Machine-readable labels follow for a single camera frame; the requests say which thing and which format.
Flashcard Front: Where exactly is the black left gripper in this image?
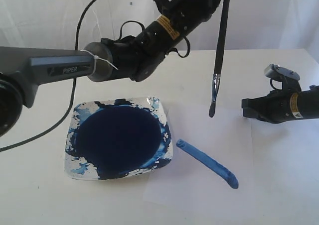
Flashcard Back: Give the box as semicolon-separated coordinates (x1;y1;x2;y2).
153;0;221;48

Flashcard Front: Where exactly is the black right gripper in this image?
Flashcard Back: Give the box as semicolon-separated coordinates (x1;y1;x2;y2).
241;91;307;124

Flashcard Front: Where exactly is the black paintbrush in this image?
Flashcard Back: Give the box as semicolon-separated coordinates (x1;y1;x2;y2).
209;0;230;118

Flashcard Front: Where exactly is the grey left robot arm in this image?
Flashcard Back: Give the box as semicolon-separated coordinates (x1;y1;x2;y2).
0;0;222;134

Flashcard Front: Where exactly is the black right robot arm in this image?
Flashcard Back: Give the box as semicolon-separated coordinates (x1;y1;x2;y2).
241;85;319;124

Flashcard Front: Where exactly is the white paper sheet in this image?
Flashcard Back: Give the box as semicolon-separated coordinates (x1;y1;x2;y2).
144;105;254;212

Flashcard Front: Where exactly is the white backdrop cloth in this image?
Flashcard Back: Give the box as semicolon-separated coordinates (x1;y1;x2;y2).
0;0;319;52

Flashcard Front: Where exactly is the white dish with blue paint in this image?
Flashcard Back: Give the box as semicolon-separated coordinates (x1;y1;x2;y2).
64;96;173;180

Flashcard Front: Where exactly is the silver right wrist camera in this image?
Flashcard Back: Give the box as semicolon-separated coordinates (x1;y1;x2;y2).
264;64;302;92

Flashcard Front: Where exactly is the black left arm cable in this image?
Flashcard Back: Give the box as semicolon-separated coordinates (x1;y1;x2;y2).
0;0;191;152

